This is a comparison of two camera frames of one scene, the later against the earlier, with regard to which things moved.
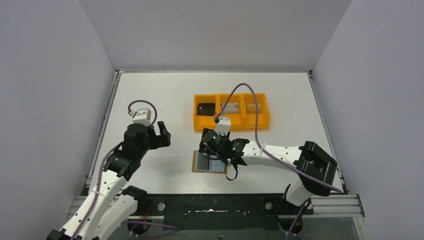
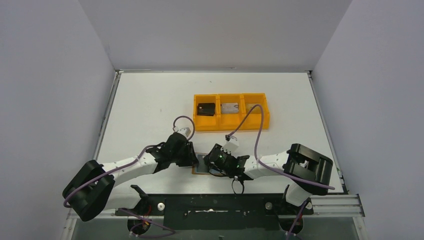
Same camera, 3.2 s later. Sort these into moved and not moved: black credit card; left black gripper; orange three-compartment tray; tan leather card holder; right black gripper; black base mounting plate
Moved: right black gripper; left black gripper
Not moved: black credit card; black base mounting plate; orange three-compartment tray; tan leather card holder
